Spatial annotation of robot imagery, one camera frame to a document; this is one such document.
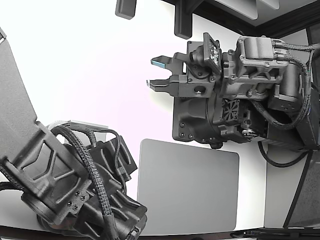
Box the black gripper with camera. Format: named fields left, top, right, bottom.
left=145, top=40, right=225, bottom=99

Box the wide light grey panel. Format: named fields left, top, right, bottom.
left=214, top=0, right=259, bottom=21

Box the grey rectangular mat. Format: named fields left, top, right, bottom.
left=136, top=138, right=240, bottom=231

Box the narrow light grey panel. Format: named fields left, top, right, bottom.
left=258, top=0, right=281, bottom=11

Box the black slanted strut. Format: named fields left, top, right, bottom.
left=282, top=147, right=316, bottom=229

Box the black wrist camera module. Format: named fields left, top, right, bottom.
left=188, top=32, right=224, bottom=80

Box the tall black post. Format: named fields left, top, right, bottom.
left=173, top=0, right=194, bottom=40

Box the short black bracket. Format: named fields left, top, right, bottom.
left=114, top=0, right=138, bottom=20

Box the black moulded frame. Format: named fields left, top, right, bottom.
left=159, top=0, right=320, bottom=46

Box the braided motor cable bundle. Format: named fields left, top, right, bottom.
left=251, top=41, right=318, bottom=128

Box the thick black braided cable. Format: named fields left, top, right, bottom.
left=48, top=124, right=118, bottom=240

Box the hanging black smooth cable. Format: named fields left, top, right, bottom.
left=258, top=141, right=310, bottom=168

